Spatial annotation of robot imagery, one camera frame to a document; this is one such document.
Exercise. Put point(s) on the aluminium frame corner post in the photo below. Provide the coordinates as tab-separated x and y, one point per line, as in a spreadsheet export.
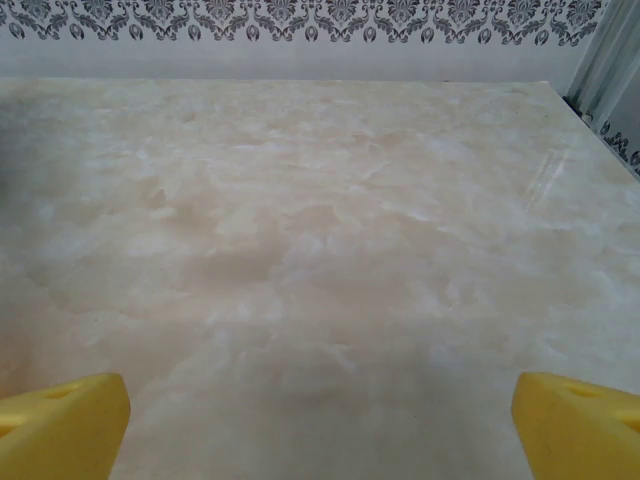
600	50

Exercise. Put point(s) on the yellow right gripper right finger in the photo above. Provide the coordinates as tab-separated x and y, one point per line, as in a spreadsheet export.
580	440

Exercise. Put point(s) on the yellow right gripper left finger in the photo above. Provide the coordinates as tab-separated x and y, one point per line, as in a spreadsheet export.
60	435

